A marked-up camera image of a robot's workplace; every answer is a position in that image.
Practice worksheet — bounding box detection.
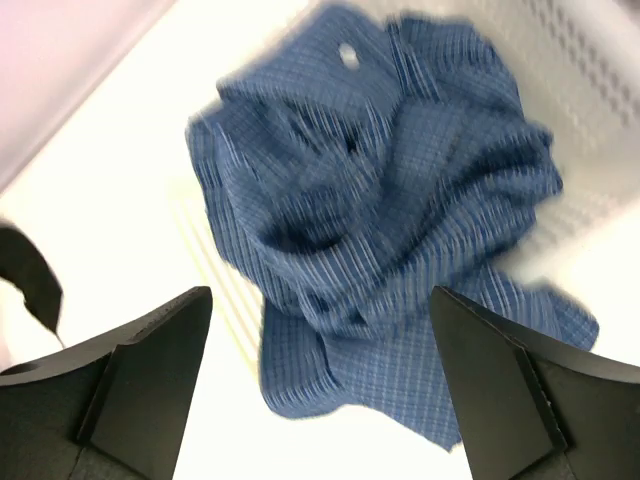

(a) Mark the blue plaid shirt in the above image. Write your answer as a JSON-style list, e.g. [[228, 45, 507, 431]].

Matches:
[[186, 5, 599, 449]]

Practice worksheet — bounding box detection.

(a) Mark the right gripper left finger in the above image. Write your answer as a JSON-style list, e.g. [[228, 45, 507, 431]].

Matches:
[[1, 286, 212, 479]]

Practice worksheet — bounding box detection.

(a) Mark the white and black shirt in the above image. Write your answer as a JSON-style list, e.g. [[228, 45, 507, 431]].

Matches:
[[1, 222, 64, 371]]

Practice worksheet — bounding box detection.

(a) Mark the white plastic basket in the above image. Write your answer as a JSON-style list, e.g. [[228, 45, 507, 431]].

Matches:
[[176, 1, 639, 367]]

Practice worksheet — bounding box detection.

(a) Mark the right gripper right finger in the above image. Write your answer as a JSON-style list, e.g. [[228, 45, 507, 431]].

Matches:
[[430, 287, 639, 480]]

